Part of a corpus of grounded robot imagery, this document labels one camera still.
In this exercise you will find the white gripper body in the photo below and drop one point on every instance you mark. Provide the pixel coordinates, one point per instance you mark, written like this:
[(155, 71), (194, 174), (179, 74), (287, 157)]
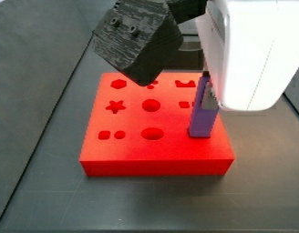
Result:
[(250, 42)]

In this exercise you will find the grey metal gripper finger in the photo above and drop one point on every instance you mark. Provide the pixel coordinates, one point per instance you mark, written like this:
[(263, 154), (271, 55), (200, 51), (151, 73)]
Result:
[(208, 99)]

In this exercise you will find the purple rectangular peg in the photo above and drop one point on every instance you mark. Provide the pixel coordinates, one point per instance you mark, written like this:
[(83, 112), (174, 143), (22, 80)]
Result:
[(202, 118)]

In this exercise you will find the black curved foam holder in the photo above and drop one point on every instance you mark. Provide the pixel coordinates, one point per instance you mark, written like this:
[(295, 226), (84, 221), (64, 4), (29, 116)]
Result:
[(188, 58)]

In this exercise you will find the red shape sorter block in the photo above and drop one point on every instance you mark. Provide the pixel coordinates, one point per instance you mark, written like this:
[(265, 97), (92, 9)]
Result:
[(138, 130)]

